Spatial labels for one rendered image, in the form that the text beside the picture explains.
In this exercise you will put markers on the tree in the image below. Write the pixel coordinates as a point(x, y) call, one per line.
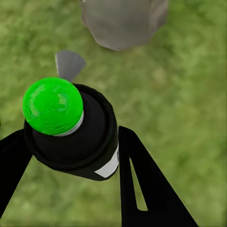
point(122, 24)

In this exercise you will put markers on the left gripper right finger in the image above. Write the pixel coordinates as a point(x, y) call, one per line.
point(165, 208)

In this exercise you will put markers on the pesticide atomizer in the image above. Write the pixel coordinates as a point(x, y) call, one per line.
point(71, 127)

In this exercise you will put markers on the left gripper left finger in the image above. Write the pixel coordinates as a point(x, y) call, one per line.
point(14, 159)

